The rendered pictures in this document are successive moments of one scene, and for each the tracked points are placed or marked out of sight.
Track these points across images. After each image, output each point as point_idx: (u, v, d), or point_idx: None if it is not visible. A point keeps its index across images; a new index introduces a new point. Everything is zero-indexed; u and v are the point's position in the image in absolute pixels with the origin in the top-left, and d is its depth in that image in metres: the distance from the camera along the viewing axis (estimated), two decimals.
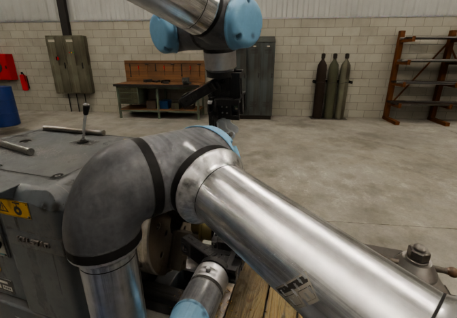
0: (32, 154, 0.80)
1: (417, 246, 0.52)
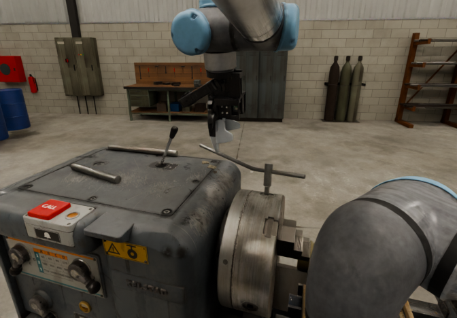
0: (119, 182, 0.74)
1: None
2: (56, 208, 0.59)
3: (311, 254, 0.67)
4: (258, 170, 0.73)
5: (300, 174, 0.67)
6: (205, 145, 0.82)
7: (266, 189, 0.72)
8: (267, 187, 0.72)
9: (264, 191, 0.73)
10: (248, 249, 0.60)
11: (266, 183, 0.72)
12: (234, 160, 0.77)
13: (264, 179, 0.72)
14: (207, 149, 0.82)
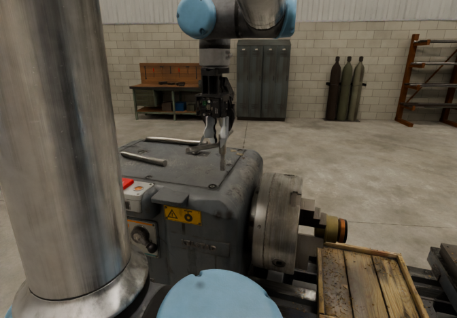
0: (165, 165, 0.89)
1: None
2: (124, 183, 0.74)
3: (326, 223, 0.82)
4: None
5: (232, 131, 0.85)
6: (193, 147, 0.56)
7: (224, 155, 0.79)
8: (225, 153, 0.79)
9: (222, 159, 0.78)
10: (278, 216, 0.75)
11: (226, 150, 0.78)
12: (211, 146, 0.67)
13: (225, 147, 0.77)
14: (196, 149, 0.58)
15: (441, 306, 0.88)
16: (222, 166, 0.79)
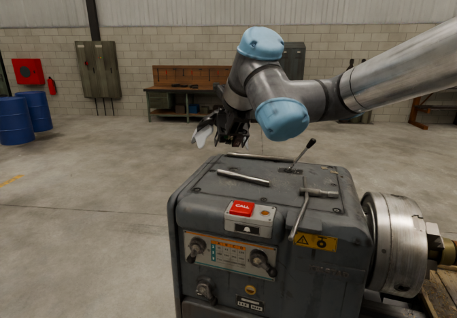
0: (270, 185, 0.88)
1: None
2: (250, 208, 0.73)
3: None
4: (307, 194, 0.80)
5: (303, 177, 0.90)
6: (290, 232, 0.64)
7: (323, 191, 0.81)
8: (320, 190, 0.82)
9: (326, 193, 0.81)
10: (404, 240, 0.74)
11: (317, 189, 0.82)
12: (302, 208, 0.73)
13: (313, 190, 0.81)
14: (294, 228, 0.65)
15: None
16: (333, 195, 0.80)
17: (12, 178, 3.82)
